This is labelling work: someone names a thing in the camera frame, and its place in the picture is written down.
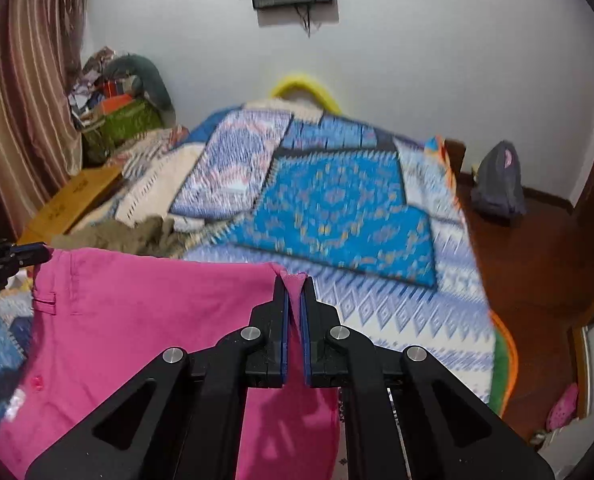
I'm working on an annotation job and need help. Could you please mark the blue patchwork bedspread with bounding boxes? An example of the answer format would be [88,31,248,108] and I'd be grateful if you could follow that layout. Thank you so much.
[0,104,499,441]

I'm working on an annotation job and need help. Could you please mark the wooden lap desk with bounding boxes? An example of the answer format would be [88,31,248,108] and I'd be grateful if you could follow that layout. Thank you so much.
[17,165,123,245]

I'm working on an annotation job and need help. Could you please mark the grey backpack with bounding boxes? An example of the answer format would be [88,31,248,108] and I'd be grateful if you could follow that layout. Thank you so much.
[471,140,526,220]

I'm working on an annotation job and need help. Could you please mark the pink slipper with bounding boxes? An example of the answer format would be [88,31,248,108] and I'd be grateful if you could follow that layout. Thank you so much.
[546,384,579,432]

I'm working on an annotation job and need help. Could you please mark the grey green plush toy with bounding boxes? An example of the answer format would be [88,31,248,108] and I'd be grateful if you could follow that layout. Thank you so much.
[103,54,173,112]

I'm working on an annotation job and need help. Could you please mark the yellow curved pillow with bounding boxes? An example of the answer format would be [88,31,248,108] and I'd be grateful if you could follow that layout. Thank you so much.
[270,73,343,115]

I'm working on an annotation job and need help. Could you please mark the pink pants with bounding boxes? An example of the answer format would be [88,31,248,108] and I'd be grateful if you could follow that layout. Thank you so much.
[0,248,339,479]

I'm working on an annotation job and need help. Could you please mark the green storage box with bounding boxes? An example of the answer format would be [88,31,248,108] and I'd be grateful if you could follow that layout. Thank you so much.
[82,100,163,166]

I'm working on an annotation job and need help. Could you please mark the olive khaki garment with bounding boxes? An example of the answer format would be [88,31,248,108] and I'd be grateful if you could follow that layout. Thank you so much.
[50,216,189,257]

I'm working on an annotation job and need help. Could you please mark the striped red gold curtain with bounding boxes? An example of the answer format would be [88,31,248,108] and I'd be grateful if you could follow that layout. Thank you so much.
[0,0,86,240]

